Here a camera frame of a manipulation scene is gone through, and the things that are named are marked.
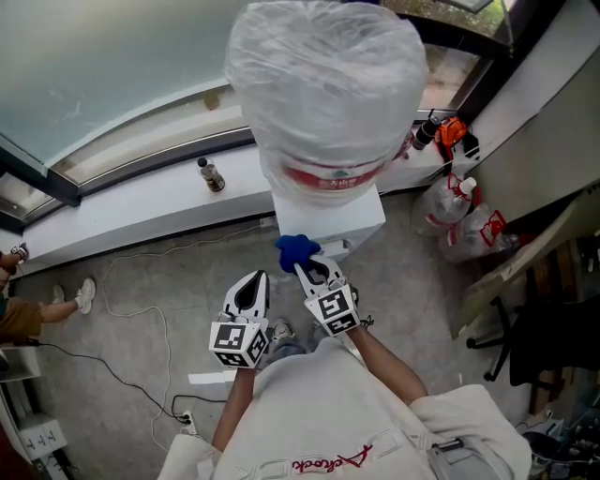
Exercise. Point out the blue cloth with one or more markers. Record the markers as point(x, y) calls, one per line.
point(295, 248)

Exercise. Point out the person's left forearm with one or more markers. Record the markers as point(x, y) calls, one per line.
point(234, 408)

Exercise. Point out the white water dispenser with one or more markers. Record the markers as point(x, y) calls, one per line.
point(328, 220)

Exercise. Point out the person's white shirt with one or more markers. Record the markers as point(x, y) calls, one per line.
point(319, 412)

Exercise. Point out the clear plastic jug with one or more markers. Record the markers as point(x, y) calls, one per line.
point(478, 234)

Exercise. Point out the orange and black bag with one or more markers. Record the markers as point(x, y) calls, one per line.
point(450, 133)

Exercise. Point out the white power strip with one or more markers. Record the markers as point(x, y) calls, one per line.
point(188, 422)

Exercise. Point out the black framed window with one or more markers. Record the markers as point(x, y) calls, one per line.
point(61, 187)

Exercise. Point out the white floor tape strip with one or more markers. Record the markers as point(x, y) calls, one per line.
point(211, 377)

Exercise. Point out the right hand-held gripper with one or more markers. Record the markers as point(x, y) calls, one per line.
point(335, 304)

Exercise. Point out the frosted white window blind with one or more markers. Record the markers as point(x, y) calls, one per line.
point(103, 61)

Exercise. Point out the empty jug with white cap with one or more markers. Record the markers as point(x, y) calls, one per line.
point(445, 206)

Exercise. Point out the plastic-wrapped water jug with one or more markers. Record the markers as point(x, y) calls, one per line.
point(323, 84)

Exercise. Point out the white wall socket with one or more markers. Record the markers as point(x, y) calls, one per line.
point(266, 221)

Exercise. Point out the brown drink bottle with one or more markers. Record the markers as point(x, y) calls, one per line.
point(212, 175)

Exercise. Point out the person's left shoe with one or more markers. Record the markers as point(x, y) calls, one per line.
point(282, 330)

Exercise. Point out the beige board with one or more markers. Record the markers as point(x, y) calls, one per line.
point(525, 262)

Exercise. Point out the black tumbler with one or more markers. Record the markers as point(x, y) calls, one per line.
point(424, 133)

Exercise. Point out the person's blue jeans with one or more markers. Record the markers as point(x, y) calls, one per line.
point(286, 349)

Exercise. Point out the white window sill ledge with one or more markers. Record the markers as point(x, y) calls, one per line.
point(140, 206)

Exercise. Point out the person's right forearm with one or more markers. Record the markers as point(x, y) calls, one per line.
point(384, 365)

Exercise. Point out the black office chair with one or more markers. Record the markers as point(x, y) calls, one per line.
point(553, 337)

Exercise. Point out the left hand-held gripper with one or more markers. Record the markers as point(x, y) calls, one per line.
point(229, 337)

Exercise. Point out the white low shelf unit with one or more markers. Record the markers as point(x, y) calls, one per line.
point(42, 436)

